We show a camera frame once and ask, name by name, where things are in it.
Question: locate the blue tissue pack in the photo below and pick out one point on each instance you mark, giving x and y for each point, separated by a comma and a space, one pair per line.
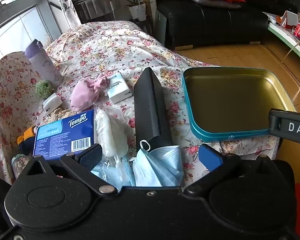
62, 135

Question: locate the pink cloth pouch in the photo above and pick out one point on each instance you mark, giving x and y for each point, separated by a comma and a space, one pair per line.
82, 97

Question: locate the blue face mask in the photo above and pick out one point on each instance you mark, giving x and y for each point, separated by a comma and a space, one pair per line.
110, 175
160, 167

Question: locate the glass coffee table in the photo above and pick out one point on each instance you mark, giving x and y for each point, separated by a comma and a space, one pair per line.
290, 42

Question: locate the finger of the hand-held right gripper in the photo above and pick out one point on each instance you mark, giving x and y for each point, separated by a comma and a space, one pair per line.
287, 123

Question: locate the grey cushion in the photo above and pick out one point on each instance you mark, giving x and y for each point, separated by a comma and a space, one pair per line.
210, 2

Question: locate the floral blanket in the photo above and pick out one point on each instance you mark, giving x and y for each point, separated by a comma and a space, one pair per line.
115, 45

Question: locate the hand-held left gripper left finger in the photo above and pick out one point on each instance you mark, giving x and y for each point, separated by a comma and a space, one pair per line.
91, 156

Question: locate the grey leaning panel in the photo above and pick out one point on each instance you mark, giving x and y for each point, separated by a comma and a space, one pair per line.
160, 27

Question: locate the round table with clear cover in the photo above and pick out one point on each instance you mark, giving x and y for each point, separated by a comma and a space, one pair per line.
100, 5

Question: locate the white card stand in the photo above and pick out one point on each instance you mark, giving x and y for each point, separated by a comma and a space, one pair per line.
291, 18

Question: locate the window frame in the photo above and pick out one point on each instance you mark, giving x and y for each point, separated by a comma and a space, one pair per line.
12, 7

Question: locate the purple thermos bottle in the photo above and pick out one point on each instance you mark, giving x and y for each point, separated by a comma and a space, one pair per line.
43, 65

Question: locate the teal metal tin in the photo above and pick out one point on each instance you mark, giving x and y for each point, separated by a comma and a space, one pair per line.
227, 100

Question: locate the green fuzzy ball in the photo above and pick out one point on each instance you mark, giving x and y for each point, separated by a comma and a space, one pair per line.
43, 89

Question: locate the black leather sofa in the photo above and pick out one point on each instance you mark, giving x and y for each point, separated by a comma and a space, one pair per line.
210, 25

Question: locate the red can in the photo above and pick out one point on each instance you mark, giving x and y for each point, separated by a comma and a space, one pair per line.
299, 29

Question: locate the patterned curtain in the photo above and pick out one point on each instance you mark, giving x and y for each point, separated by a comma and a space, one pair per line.
67, 2

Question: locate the black triangular box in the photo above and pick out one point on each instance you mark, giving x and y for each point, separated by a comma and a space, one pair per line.
150, 110

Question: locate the potted plant in white pot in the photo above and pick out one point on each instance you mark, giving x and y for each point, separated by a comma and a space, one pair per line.
138, 11

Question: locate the navy orange cloth pouch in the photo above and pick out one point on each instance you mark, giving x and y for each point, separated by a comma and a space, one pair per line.
27, 140

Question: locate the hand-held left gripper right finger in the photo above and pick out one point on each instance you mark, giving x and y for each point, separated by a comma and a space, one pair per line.
210, 158

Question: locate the small white box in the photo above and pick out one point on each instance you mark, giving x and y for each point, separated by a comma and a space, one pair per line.
118, 87
52, 101

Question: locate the white towel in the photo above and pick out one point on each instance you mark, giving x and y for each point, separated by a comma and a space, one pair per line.
112, 135

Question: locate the beige lace cloth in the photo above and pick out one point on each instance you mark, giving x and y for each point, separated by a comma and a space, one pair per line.
61, 113

